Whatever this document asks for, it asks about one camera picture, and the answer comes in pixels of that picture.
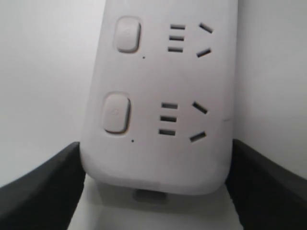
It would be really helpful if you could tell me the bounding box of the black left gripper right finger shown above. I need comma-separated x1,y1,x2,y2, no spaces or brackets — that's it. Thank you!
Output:
225,139,307,230

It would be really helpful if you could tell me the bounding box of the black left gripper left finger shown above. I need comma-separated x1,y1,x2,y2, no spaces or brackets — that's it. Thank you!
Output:
0,142,85,230

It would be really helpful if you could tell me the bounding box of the white five-socket power strip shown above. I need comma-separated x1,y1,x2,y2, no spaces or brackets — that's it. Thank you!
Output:
80,0,238,195

